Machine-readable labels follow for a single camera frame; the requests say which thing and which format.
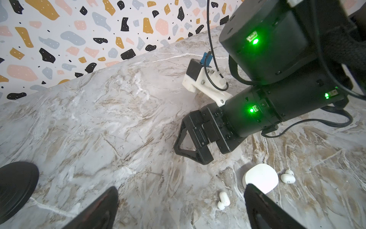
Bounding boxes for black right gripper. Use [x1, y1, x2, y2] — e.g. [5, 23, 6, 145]
[173, 103, 246, 165]

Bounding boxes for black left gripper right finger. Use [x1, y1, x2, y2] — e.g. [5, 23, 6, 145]
[244, 184, 304, 229]

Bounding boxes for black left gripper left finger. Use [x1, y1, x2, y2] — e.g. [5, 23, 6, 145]
[64, 186, 119, 229]

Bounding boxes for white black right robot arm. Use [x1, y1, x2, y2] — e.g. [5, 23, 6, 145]
[173, 1, 366, 165]

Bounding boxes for white earbud lower left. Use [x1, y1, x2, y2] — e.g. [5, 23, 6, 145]
[217, 191, 231, 210]

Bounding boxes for white earbud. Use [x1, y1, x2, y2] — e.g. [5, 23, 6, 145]
[280, 169, 296, 184]
[217, 191, 231, 210]

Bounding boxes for white earbud lower right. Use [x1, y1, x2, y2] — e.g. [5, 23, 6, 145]
[280, 169, 296, 184]

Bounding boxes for black stand with green ball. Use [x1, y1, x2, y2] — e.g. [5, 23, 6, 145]
[1, 161, 39, 224]

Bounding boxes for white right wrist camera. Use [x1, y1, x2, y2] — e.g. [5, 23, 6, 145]
[182, 52, 233, 107]

